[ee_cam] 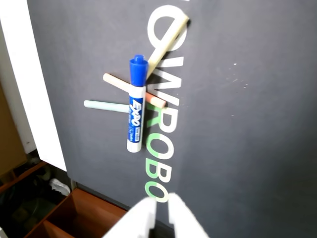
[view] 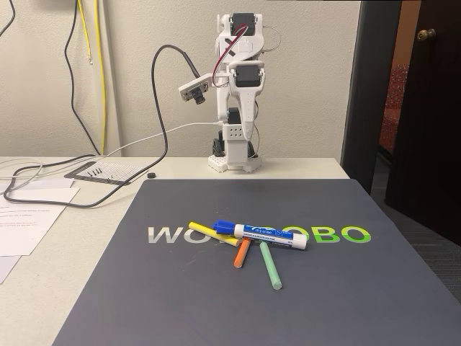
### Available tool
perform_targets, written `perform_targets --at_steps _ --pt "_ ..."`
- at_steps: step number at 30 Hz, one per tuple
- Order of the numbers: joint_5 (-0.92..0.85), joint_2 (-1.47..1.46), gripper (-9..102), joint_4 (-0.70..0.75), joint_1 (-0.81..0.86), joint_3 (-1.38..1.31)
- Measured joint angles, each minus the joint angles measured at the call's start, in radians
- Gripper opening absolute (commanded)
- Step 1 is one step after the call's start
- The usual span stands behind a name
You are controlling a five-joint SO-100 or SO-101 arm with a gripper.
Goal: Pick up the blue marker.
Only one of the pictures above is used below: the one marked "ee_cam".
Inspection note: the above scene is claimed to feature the grey WOWROBO mat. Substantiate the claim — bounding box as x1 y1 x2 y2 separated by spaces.
26 0 317 238

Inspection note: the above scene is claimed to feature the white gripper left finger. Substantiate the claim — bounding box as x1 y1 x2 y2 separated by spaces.
101 197 157 238

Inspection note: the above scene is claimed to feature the orange chalk stick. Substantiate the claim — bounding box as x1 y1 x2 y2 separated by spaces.
103 73 166 109

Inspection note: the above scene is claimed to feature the blue Expo marker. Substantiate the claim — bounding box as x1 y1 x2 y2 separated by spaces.
126 53 149 153

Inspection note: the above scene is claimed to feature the yellow chalk stick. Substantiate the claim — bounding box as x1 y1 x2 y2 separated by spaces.
147 15 191 77

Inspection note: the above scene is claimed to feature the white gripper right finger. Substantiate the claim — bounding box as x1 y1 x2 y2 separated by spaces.
167 192 210 238

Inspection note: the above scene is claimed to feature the brown wooden shelf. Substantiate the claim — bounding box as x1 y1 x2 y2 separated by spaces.
0 161 127 238

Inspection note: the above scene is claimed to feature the green chalk stick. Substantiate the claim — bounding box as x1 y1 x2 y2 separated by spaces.
83 100 129 114

